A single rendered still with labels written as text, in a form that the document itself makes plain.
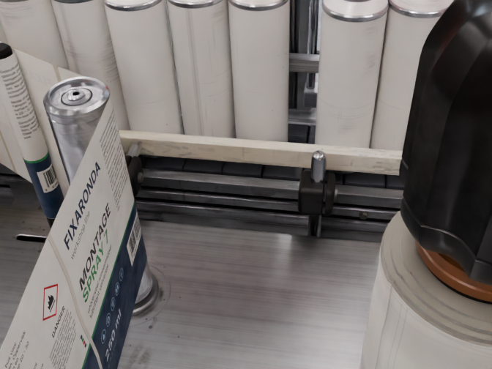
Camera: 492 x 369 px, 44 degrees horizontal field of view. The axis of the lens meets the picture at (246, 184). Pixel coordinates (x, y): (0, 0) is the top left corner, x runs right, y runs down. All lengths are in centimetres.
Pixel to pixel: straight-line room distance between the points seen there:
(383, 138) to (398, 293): 32
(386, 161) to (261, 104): 12
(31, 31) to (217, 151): 19
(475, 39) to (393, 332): 14
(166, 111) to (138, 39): 8
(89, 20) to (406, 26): 26
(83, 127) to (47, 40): 23
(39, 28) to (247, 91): 19
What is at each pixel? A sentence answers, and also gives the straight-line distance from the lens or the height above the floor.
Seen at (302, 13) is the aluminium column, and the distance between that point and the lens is 66.
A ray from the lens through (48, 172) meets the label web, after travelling 48.
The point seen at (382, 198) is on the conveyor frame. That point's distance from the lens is 56.
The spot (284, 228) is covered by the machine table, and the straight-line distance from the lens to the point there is 59.
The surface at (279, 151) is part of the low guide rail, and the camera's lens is 54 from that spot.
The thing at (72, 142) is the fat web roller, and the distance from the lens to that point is 36.
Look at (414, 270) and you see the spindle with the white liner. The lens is 26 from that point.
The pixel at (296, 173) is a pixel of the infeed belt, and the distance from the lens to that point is 57.
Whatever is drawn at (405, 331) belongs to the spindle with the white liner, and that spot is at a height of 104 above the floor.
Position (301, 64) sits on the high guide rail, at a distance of 58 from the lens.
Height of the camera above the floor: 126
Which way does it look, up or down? 43 degrees down
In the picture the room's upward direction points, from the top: 3 degrees counter-clockwise
